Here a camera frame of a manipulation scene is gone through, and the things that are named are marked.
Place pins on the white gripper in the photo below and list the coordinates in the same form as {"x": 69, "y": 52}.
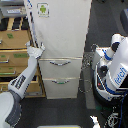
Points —
{"x": 35, "y": 52}

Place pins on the white refrigerator door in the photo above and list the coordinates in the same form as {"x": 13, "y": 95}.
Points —
{"x": 63, "y": 32}

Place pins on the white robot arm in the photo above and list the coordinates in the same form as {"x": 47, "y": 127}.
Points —
{"x": 10, "y": 108}

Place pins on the upper fridge drawer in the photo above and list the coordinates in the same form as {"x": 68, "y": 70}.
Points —
{"x": 60, "y": 68}

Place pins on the fridge drawer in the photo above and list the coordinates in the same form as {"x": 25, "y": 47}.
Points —
{"x": 61, "y": 88}
{"x": 60, "y": 68}

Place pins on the lower fridge drawer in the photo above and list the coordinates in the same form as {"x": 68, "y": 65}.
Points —
{"x": 61, "y": 88}

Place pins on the wooden drawer cabinet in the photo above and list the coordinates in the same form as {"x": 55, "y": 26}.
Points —
{"x": 13, "y": 50}

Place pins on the white refrigerator body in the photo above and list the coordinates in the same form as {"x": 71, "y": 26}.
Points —
{"x": 61, "y": 26}

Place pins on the green android sticker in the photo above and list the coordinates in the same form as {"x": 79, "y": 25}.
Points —
{"x": 43, "y": 9}

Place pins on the grey box on cabinet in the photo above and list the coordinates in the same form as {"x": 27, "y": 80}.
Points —
{"x": 13, "y": 11}

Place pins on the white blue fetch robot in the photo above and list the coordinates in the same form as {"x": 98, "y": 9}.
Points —
{"x": 110, "y": 66}

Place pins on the white part bottom edge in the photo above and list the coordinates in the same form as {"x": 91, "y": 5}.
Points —
{"x": 95, "y": 121}

